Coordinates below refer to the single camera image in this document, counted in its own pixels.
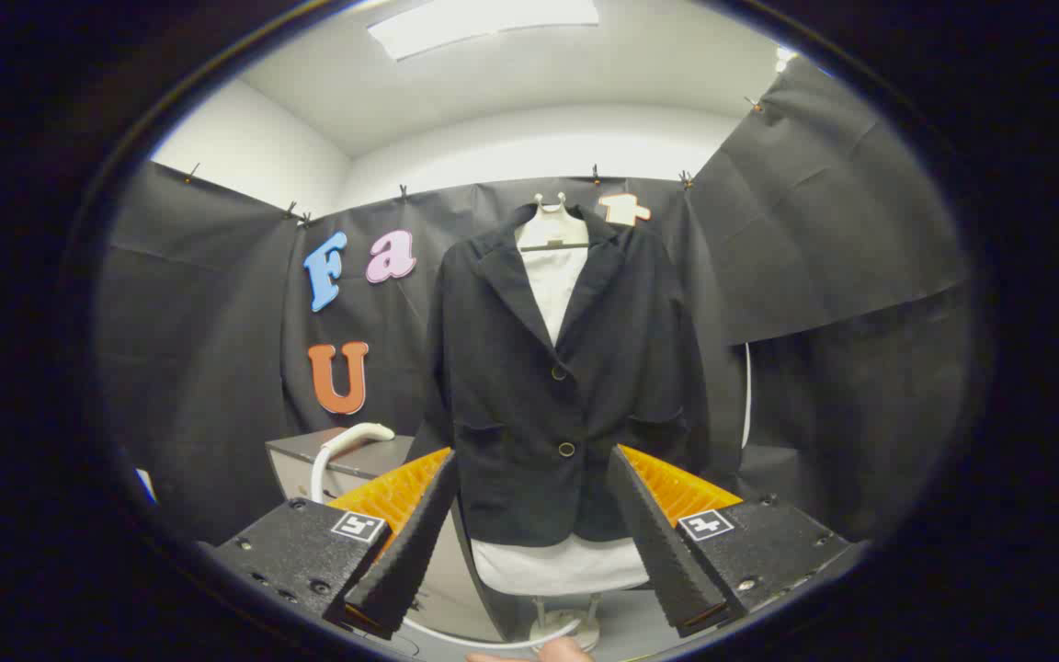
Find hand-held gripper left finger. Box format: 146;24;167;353
208;447;461;642

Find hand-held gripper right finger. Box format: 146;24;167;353
605;444;869;639

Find white garment steamer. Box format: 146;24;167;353
309;422;398;504

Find black suit jacket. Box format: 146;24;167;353
405;202;714;548

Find white shirt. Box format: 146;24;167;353
470;241;650;597

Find white clothes stand base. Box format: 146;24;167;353
529;594;602;652

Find grey cabinet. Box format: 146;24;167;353
265;428;507;643

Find black backdrop cloth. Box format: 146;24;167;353
93;57;972;548

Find white plastic hanger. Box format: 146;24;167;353
518;192;591;252

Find ceiling light panel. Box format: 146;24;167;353
366;0;601;62

